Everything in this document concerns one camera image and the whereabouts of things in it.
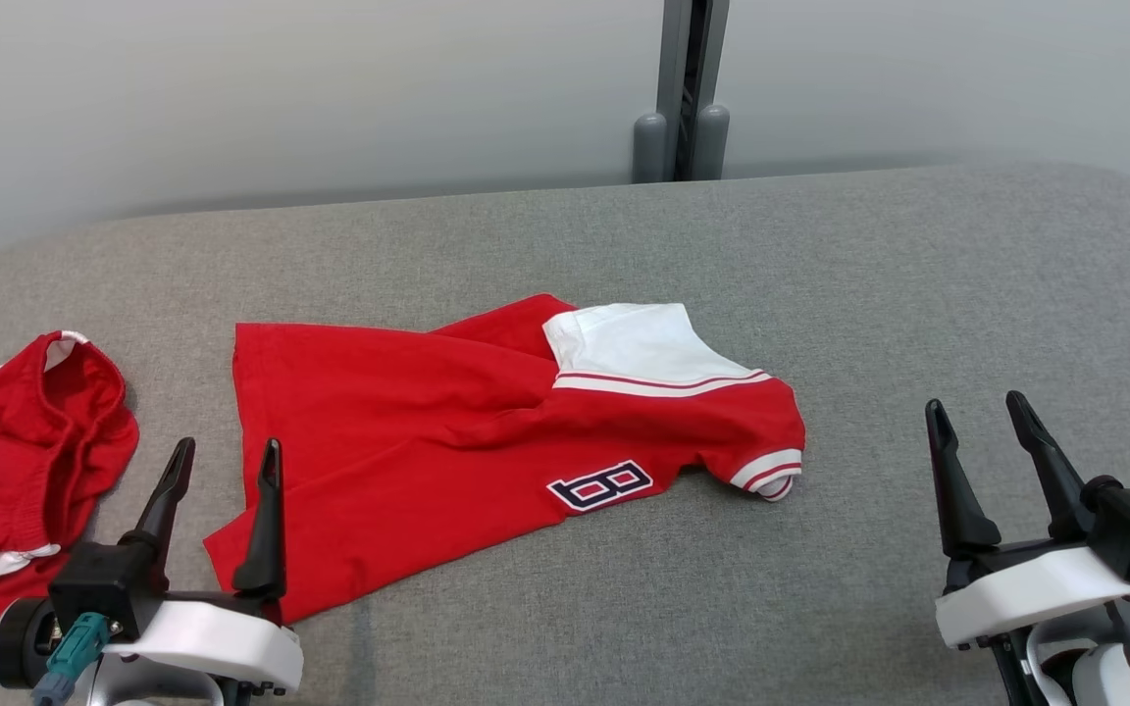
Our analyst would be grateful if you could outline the red jersey shirt white collar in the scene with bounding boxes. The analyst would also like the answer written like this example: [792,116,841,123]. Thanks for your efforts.
[204,292,807,625]

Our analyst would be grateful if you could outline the grey metal post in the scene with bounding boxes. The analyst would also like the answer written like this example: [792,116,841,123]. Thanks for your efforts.
[656,0,731,182]

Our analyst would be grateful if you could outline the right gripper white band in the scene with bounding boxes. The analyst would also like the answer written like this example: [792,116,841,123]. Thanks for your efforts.
[925,390,1130,649]

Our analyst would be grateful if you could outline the grey cylinder bumper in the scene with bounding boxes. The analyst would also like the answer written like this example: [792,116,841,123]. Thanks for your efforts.
[693,104,731,181]
[633,112,670,184]

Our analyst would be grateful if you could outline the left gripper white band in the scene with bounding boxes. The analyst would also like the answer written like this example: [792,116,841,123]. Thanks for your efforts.
[102,437,305,695]

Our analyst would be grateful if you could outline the teal plug left camera cable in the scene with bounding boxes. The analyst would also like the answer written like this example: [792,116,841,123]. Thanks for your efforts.
[30,612,113,706]

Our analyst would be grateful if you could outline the red shorts white stripes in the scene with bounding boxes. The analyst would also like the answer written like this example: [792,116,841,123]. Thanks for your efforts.
[0,330,140,645]

